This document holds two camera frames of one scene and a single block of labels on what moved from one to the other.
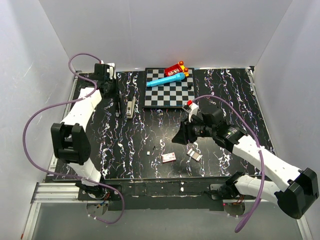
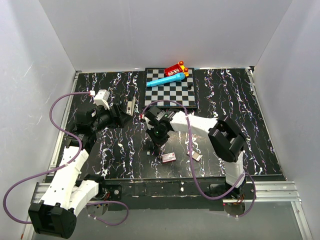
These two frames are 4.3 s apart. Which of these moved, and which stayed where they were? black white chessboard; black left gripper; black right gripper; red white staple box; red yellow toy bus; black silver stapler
Moved: black left gripper; black right gripper
Stayed: red white staple box; black white chessboard; black silver stapler; red yellow toy bus
